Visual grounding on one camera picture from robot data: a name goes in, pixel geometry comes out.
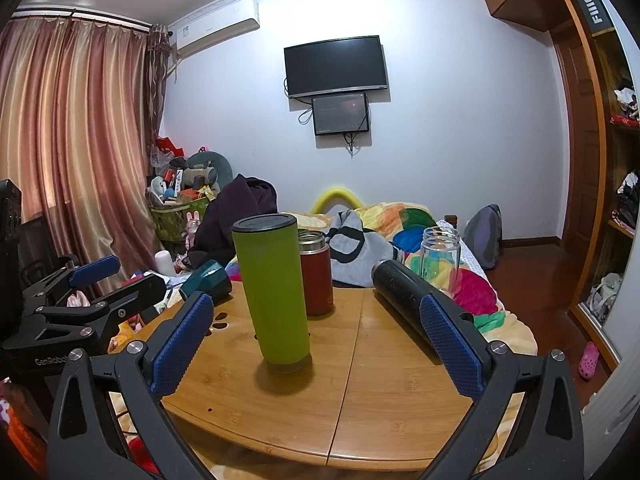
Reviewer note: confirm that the pink clog shoe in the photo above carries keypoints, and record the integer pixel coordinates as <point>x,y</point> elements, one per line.
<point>588,360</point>

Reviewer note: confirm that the wooden wardrobe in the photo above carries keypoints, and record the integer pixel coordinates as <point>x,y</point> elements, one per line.
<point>607,160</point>

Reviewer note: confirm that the pink striped curtain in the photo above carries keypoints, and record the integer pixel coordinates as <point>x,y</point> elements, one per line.
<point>75,135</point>

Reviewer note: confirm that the green storage basket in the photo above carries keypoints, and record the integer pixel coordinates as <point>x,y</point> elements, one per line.
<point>172,220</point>

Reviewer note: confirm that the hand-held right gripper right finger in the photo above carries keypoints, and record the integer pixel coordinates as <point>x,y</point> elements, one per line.
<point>454,347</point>

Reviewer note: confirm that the wooden door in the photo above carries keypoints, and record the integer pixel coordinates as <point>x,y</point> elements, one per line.
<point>577,160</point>

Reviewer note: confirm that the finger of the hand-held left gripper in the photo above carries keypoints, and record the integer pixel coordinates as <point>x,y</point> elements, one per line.
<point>95,267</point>
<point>137,291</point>

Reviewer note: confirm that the green tumbler cup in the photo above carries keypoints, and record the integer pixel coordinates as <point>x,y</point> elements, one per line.
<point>272,290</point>

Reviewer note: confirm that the dark purple jacket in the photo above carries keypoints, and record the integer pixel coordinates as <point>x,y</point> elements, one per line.
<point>235,215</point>

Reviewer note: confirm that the white plastic bottle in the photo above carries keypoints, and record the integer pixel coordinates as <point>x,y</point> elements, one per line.
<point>164,262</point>

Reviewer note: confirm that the wall-mounted black television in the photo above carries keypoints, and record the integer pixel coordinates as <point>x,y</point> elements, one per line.
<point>335,66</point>

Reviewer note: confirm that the colourful patterned blanket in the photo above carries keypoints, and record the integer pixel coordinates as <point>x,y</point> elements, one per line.
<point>425,220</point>

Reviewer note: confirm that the pink rabbit toy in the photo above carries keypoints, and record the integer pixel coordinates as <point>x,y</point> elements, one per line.
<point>192,227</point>

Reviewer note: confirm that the white air conditioner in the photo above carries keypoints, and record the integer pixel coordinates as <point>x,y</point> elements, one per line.
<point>215,25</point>

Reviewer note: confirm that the wooden folding table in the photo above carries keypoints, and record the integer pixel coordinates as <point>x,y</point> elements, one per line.
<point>390,390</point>

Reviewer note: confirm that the grey-green plush toy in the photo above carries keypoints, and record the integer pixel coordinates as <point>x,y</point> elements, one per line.
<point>210,165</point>

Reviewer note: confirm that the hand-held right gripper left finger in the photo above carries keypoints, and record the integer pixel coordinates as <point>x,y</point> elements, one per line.
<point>179,347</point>

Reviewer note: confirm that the grey sweater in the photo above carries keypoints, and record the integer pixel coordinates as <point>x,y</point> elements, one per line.
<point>355,250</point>

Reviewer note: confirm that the red thermos cup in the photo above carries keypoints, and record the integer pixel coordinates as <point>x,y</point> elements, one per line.
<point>319,275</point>

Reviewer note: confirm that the yellow foam tube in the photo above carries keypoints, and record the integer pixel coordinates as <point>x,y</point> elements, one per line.
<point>336,195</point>

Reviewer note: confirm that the small black wall monitor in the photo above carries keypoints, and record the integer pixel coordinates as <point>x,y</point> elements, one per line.
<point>340,114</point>

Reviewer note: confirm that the clear glass cup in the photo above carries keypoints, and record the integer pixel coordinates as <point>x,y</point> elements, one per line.
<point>440,260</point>

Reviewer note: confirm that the grey backpack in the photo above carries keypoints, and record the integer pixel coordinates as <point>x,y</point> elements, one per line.
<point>485,235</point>

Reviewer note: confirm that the white handbag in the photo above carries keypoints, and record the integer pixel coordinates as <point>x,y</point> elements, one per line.
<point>605,292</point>

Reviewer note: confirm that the black thermos bottle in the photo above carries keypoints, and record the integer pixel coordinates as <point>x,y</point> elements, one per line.
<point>400,290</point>

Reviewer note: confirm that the black chair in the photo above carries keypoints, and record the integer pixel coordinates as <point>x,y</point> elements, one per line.
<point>15,240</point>

